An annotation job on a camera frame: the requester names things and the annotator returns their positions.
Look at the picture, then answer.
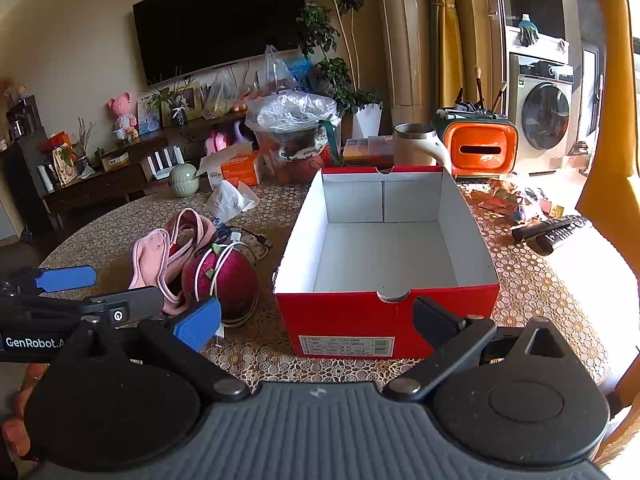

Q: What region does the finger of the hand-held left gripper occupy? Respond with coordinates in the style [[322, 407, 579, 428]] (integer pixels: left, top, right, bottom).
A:
[[75, 286, 166, 327], [0, 265, 98, 296]]

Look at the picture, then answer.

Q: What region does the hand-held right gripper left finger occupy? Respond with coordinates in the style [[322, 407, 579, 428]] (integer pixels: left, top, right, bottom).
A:
[[65, 296, 251, 403]]

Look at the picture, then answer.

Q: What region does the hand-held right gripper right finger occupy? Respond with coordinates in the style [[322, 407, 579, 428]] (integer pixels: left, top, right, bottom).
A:
[[382, 295, 571, 401]]

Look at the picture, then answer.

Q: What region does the pink plush ball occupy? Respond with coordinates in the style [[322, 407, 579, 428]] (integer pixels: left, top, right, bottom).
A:
[[181, 245, 261, 323]]

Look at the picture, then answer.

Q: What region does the pink fleece slipper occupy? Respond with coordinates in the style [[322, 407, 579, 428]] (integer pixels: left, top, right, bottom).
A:
[[128, 228, 173, 291], [160, 208, 217, 317]]

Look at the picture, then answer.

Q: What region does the red shoe box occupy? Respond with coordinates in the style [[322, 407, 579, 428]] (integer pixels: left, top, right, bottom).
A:
[[272, 165, 501, 361]]

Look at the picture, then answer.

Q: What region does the black cable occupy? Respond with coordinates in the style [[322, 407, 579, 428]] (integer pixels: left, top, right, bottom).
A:
[[215, 227, 273, 266]]

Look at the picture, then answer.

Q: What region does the person's left hand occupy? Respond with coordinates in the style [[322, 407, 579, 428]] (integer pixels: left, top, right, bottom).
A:
[[0, 362, 48, 461]]

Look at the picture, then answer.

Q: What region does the dark wooden cabinet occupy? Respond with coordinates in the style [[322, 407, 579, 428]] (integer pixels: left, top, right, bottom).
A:
[[40, 110, 261, 231]]

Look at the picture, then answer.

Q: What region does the printed gift bag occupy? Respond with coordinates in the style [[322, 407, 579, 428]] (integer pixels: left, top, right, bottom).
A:
[[50, 142, 81, 186]]

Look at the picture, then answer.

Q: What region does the white tissue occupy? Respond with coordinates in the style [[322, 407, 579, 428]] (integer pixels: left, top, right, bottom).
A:
[[204, 179, 261, 223]]

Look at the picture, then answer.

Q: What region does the dried flower vase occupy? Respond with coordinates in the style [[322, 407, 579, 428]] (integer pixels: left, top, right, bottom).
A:
[[70, 117, 98, 176]]

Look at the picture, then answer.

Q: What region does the snack wrapper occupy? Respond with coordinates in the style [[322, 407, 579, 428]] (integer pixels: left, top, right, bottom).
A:
[[477, 177, 551, 223]]

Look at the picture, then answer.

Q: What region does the white router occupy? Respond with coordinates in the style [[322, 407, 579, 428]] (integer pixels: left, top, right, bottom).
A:
[[141, 145, 187, 181]]

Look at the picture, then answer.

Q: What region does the orange cardboard box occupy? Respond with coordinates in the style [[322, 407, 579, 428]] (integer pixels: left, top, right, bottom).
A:
[[197, 141, 261, 187]]

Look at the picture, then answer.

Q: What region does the black coffee machine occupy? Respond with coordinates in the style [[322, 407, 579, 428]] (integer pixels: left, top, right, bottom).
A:
[[5, 95, 41, 141]]

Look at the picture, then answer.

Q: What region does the cream mug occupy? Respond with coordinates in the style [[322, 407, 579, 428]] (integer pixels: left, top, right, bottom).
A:
[[392, 122, 453, 176]]

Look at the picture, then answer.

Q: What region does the orange tissue box organizer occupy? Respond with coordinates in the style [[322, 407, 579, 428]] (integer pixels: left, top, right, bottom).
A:
[[432, 107, 518, 178]]

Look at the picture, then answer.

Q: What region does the pink plush bear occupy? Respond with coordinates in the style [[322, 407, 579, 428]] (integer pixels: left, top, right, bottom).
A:
[[106, 92, 140, 141]]

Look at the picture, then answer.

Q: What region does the colourful bead organizer box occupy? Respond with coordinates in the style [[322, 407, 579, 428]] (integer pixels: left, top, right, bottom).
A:
[[341, 135, 396, 167]]

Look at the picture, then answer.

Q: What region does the red printed bag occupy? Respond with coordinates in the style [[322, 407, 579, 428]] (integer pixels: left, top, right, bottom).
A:
[[257, 130, 341, 186]]

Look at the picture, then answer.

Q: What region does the purple toy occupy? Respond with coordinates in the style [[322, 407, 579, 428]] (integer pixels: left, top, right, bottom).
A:
[[232, 120, 256, 147]]

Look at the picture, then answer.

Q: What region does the white planter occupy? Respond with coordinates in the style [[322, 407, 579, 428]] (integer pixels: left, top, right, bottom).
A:
[[352, 102, 383, 140]]

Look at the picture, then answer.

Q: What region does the clear plastic bag over bowl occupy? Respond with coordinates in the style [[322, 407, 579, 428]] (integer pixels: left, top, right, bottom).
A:
[[245, 92, 337, 161]]

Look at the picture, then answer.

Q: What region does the silver washing machine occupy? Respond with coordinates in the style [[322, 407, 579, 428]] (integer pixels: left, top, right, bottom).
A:
[[507, 50, 576, 176]]

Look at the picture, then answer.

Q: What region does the white and blue plastic bag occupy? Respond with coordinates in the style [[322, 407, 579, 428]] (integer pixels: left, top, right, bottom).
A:
[[257, 45, 313, 93]]

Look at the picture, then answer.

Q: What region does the yellow curtain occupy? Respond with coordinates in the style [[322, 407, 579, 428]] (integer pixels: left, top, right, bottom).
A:
[[431, 0, 466, 111]]

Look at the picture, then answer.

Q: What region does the cream standing air conditioner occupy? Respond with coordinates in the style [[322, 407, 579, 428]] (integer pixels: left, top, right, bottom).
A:
[[375, 0, 433, 126]]

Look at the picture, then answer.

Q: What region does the black television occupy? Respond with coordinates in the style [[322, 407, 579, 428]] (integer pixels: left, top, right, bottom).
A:
[[132, 0, 306, 87]]

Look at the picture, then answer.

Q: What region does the green indoor plant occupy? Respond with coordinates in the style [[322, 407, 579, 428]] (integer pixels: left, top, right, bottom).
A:
[[297, 0, 383, 113]]

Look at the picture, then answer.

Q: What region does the small picture frame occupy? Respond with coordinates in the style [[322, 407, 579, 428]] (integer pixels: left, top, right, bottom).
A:
[[137, 95, 163, 136]]

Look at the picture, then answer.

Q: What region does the photo frame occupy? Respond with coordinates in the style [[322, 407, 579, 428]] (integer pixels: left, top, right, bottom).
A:
[[170, 82, 203, 121]]

